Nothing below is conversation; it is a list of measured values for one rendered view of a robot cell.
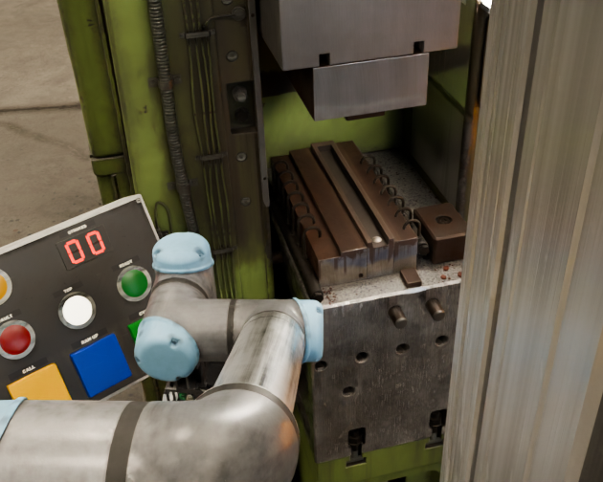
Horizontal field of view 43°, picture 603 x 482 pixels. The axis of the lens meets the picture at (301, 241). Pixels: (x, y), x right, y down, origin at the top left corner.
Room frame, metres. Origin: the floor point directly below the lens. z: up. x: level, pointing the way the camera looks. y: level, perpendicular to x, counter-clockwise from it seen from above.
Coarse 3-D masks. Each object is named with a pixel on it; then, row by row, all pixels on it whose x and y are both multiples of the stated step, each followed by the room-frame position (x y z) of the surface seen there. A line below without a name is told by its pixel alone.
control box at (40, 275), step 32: (64, 224) 0.99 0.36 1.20; (96, 224) 1.01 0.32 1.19; (128, 224) 1.03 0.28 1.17; (0, 256) 0.92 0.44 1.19; (32, 256) 0.94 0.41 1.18; (64, 256) 0.96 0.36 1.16; (96, 256) 0.98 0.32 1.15; (128, 256) 1.00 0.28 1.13; (32, 288) 0.91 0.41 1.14; (64, 288) 0.93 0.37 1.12; (96, 288) 0.95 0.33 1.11; (0, 320) 0.86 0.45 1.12; (32, 320) 0.88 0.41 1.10; (64, 320) 0.90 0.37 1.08; (96, 320) 0.92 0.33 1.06; (128, 320) 0.94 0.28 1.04; (0, 352) 0.83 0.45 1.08; (32, 352) 0.85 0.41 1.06; (64, 352) 0.87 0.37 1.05; (128, 352) 0.91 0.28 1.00; (0, 384) 0.81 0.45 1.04; (128, 384) 0.88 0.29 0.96
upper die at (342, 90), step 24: (288, 72) 1.34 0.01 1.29; (312, 72) 1.17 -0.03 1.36; (336, 72) 1.17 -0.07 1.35; (360, 72) 1.18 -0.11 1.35; (384, 72) 1.19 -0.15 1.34; (408, 72) 1.20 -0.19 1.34; (312, 96) 1.17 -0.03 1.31; (336, 96) 1.17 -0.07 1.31; (360, 96) 1.18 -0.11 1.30; (384, 96) 1.19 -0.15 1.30; (408, 96) 1.20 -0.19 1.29
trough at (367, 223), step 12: (324, 156) 1.55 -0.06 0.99; (336, 156) 1.54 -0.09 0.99; (336, 168) 1.50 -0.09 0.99; (336, 180) 1.45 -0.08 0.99; (348, 180) 1.44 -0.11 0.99; (348, 192) 1.39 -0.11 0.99; (360, 192) 1.37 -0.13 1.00; (360, 204) 1.34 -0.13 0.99; (360, 216) 1.30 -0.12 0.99; (372, 216) 1.29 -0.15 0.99; (372, 228) 1.25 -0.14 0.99; (384, 240) 1.21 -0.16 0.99
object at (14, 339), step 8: (8, 328) 0.86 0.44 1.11; (16, 328) 0.86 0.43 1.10; (24, 328) 0.87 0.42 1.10; (0, 336) 0.85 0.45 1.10; (8, 336) 0.85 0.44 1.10; (16, 336) 0.86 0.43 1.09; (24, 336) 0.86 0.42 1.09; (0, 344) 0.84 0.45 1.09; (8, 344) 0.84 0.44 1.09; (16, 344) 0.85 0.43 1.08; (24, 344) 0.85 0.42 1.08; (8, 352) 0.84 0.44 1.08; (16, 352) 0.84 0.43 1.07
